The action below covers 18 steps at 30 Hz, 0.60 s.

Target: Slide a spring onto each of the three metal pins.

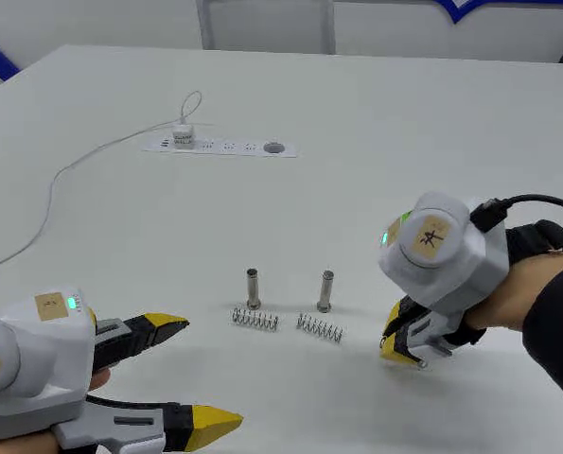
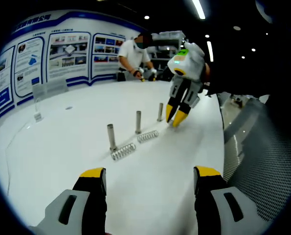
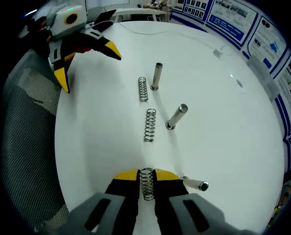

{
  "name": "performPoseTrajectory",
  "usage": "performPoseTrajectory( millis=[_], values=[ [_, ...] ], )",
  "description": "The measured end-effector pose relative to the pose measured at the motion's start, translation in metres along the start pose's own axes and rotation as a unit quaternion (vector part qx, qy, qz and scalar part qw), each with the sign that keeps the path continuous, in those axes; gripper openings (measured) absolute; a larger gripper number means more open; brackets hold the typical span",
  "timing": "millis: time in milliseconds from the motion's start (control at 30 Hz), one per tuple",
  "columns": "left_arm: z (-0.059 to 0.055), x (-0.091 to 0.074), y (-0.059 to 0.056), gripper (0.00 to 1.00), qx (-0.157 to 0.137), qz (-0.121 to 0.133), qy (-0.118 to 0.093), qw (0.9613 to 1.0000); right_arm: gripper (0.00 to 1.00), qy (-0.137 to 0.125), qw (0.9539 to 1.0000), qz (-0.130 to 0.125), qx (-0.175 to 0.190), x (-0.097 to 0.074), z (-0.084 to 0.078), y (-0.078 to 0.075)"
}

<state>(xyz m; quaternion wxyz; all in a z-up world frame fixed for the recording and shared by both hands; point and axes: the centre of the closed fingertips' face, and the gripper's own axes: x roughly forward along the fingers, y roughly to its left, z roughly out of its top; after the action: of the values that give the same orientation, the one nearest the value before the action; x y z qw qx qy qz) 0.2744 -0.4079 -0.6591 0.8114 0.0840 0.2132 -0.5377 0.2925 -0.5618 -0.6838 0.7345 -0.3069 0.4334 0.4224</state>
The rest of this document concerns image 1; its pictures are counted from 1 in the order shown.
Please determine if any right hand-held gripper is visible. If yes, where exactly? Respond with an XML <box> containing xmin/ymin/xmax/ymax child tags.
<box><xmin>378</xmin><ymin>190</ymin><xmax>512</xmax><ymax>370</ymax></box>

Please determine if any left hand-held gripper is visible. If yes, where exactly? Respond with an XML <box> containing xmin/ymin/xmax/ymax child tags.
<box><xmin>0</xmin><ymin>285</ymin><xmax>245</xmax><ymax>454</ymax></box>

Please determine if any steel coil spring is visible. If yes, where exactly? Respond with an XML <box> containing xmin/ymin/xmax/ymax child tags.
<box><xmin>230</xmin><ymin>307</ymin><xmax>281</xmax><ymax>333</ymax></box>
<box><xmin>295</xmin><ymin>312</ymin><xmax>345</xmax><ymax>345</ymax></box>

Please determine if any person's right forearm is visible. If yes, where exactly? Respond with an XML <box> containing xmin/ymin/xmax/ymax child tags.
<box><xmin>465</xmin><ymin>253</ymin><xmax>563</xmax><ymax>413</ymax></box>

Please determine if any person's left hand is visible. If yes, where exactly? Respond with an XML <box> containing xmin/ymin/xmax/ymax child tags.
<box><xmin>0</xmin><ymin>367</ymin><xmax>113</xmax><ymax>454</ymax></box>

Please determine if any white charger plug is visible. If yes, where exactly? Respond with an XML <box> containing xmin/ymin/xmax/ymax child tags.
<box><xmin>172</xmin><ymin>124</ymin><xmax>197</xmax><ymax>150</ymax></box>

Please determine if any white power strip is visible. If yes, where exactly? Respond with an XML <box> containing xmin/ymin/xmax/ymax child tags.
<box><xmin>141</xmin><ymin>131</ymin><xmax>298</xmax><ymax>159</ymax></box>

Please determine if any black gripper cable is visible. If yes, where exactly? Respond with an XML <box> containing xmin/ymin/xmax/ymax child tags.
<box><xmin>469</xmin><ymin>193</ymin><xmax>563</xmax><ymax>234</ymax></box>

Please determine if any white charger cable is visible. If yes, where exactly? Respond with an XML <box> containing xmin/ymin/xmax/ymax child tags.
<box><xmin>0</xmin><ymin>90</ymin><xmax>203</xmax><ymax>275</ymax></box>

